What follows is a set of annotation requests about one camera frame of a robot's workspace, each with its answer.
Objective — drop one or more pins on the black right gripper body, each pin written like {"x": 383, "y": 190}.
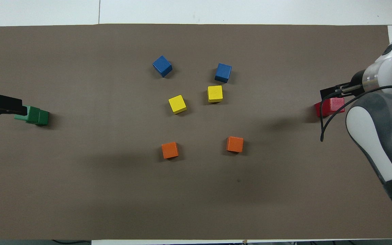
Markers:
{"x": 357, "y": 83}

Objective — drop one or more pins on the red wooden block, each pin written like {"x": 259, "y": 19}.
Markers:
{"x": 318, "y": 109}
{"x": 335, "y": 105}

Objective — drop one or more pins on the orange wooden block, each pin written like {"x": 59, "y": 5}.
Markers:
{"x": 235, "y": 144}
{"x": 169, "y": 150}

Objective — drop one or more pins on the blue wooden block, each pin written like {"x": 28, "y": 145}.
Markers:
{"x": 162, "y": 66}
{"x": 223, "y": 72}

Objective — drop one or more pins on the yellow wooden block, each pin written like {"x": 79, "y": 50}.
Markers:
{"x": 177, "y": 103}
{"x": 215, "y": 93}

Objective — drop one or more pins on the brown table mat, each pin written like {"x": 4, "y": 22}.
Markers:
{"x": 114, "y": 190}

